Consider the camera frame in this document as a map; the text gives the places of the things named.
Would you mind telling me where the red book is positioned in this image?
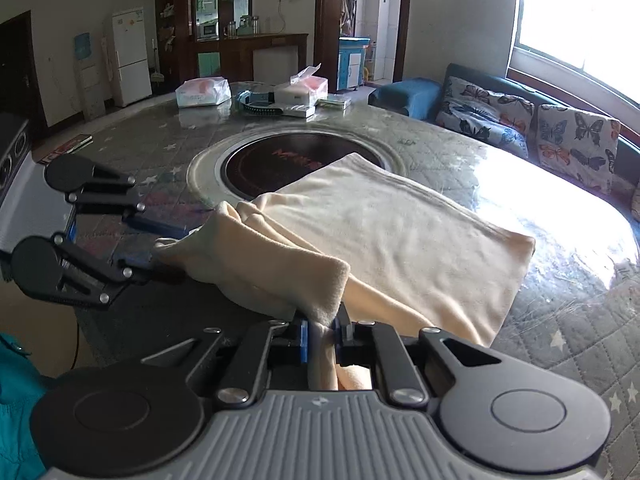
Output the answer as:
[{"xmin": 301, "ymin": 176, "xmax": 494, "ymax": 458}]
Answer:
[{"xmin": 37, "ymin": 132, "xmax": 94, "ymax": 164}]

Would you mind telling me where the blue corner sofa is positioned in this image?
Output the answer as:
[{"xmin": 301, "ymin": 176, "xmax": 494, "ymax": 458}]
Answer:
[{"xmin": 368, "ymin": 63, "xmax": 640, "ymax": 222}]

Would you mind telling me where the person's teal clothing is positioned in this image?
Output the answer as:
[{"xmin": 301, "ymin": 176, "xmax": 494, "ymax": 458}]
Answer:
[{"xmin": 0, "ymin": 332, "xmax": 52, "ymax": 480}]

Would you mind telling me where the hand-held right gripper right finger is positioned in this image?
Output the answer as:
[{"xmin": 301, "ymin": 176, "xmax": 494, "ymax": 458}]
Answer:
[{"xmin": 334, "ymin": 305, "xmax": 503, "ymax": 406}]

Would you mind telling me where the cream cotton garment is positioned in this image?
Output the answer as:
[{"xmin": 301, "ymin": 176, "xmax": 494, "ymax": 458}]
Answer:
[{"xmin": 152, "ymin": 152, "xmax": 537, "ymax": 392}]

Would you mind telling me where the dark wooden wall cabinet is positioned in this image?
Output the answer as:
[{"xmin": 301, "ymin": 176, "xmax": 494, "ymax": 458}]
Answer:
[{"xmin": 154, "ymin": 0, "xmax": 309, "ymax": 95}]

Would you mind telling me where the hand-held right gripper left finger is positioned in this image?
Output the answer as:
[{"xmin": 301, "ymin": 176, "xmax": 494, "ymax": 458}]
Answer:
[{"xmin": 141, "ymin": 317, "xmax": 311, "ymax": 408}]

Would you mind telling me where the plump butterfly print pillow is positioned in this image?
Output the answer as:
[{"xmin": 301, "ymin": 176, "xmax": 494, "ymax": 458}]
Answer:
[{"xmin": 535, "ymin": 105, "xmax": 621, "ymax": 196}]

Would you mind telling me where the black electronic device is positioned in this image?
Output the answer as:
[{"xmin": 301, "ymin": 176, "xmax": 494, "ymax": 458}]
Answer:
[{"xmin": 234, "ymin": 89, "xmax": 282, "ymax": 116}]

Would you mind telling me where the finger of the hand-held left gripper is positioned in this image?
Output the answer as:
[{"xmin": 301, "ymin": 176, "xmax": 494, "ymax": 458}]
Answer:
[
  {"xmin": 70, "ymin": 160, "xmax": 189, "ymax": 236},
  {"xmin": 50, "ymin": 233, "xmax": 160, "ymax": 307}
]

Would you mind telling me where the white refrigerator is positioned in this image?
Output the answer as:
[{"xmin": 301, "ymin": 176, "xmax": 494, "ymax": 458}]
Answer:
[{"xmin": 110, "ymin": 7, "xmax": 153, "ymax": 108}]

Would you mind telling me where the dark wooden door frame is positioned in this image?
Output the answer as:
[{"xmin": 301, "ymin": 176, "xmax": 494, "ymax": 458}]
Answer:
[{"xmin": 315, "ymin": 0, "xmax": 414, "ymax": 94}]

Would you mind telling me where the round built-in induction cooktop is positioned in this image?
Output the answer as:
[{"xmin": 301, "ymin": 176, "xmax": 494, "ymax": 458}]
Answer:
[{"xmin": 187, "ymin": 130, "xmax": 404, "ymax": 209}]

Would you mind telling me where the flat butterfly print pillow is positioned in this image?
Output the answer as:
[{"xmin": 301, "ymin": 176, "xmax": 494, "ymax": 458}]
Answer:
[{"xmin": 435, "ymin": 76, "xmax": 535, "ymax": 159}]

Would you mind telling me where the dark wooden door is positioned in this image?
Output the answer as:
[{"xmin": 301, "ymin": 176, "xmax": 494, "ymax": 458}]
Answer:
[{"xmin": 0, "ymin": 10, "xmax": 49, "ymax": 132}]

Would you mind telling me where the window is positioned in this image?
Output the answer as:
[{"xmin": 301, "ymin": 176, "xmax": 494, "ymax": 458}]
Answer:
[{"xmin": 512, "ymin": 0, "xmax": 640, "ymax": 107}]

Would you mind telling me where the white box with plastic bag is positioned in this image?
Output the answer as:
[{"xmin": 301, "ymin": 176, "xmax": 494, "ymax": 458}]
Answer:
[{"xmin": 274, "ymin": 63, "xmax": 329, "ymax": 109}]

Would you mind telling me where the blue painted cabinet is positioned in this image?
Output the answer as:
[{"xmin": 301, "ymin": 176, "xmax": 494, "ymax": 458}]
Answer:
[{"xmin": 338, "ymin": 36, "xmax": 371, "ymax": 92}]

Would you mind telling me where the bagged white tissue pack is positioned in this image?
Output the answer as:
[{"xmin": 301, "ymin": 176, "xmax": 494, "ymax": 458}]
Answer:
[{"xmin": 175, "ymin": 77, "xmax": 232, "ymax": 108}]

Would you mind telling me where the white water dispenser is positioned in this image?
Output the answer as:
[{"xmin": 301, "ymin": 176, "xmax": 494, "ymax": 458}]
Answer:
[{"xmin": 73, "ymin": 32, "xmax": 105, "ymax": 121}]

